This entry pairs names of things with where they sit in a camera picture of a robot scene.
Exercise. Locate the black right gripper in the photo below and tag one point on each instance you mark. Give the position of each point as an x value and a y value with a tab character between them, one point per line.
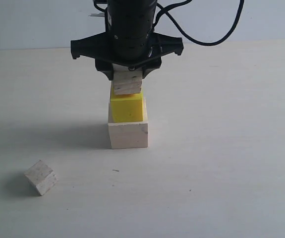
143	54

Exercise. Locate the medium striped wooden cube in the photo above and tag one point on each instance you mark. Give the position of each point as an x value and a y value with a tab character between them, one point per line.
126	82

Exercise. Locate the yellow painted cube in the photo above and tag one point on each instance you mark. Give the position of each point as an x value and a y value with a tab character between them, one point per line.
126	108

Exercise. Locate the large light wooden cube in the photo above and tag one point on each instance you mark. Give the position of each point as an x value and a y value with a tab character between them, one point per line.
125	135

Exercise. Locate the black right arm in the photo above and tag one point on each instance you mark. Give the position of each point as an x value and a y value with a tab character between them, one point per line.
131	19

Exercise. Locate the white tape strip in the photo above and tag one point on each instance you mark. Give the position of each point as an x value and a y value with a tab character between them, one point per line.
101	14

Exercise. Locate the small pale wooden cube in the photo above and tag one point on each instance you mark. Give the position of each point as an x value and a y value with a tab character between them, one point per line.
41	177

